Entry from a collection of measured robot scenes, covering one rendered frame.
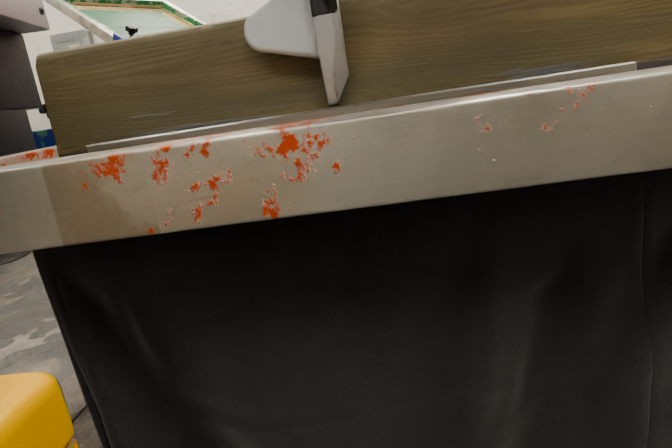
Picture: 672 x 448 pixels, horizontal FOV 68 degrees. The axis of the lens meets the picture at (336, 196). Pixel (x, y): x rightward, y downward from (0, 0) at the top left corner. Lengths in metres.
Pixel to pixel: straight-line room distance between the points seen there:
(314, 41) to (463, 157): 0.14
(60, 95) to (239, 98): 0.12
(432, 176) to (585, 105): 0.06
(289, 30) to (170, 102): 0.10
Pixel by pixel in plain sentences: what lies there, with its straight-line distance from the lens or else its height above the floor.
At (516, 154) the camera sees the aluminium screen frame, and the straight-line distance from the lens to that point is 0.21.
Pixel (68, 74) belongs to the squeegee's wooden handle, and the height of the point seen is 1.04.
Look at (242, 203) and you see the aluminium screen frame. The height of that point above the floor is 0.96.
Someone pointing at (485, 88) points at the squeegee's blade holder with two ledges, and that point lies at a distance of 0.32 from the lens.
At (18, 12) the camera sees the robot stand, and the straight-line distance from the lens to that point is 0.66.
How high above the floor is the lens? 1.00
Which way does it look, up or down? 12 degrees down
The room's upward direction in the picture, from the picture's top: 9 degrees counter-clockwise
